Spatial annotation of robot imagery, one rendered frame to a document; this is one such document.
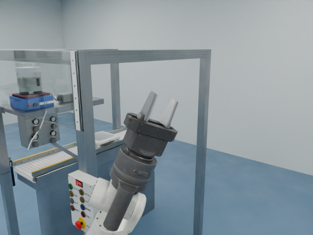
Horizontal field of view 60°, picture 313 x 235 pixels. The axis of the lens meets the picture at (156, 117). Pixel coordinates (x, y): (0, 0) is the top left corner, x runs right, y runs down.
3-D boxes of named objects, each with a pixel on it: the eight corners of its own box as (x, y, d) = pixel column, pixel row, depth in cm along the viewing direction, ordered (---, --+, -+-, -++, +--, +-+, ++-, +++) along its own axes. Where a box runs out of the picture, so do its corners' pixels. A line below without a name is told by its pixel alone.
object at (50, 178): (37, 191, 181) (36, 177, 179) (17, 178, 198) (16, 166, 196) (157, 140, 280) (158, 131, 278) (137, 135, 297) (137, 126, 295)
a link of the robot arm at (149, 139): (186, 138, 58) (163, 186, 60) (166, 121, 66) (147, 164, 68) (135, 122, 51) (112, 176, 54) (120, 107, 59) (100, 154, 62)
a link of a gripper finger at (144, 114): (159, 95, 55) (146, 122, 56) (153, 91, 57) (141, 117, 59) (152, 92, 54) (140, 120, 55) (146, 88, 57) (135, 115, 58)
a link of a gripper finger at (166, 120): (170, 97, 60) (159, 122, 61) (177, 101, 57) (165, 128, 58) (176, 100, 61) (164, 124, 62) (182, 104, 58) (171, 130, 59)
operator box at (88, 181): (94, 239, 118) (91, 185, 112) (71, 224, 129) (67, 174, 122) (105, 232, 123) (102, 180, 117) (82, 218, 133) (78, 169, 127)
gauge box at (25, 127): (29, 149, 168) (25, 118, 163) (21, 145, 175) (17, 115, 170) (60, 140, 185) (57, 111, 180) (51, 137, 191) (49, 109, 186)
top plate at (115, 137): (98, 145, 220) (98, 143, 220) (80, 139, 235) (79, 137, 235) (120, 138, 239) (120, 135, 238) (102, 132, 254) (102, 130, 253)
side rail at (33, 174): (32, 177, 177) (32, 172, 176) (31, 176, 178) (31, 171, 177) (158, 130, 277) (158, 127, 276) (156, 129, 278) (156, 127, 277)
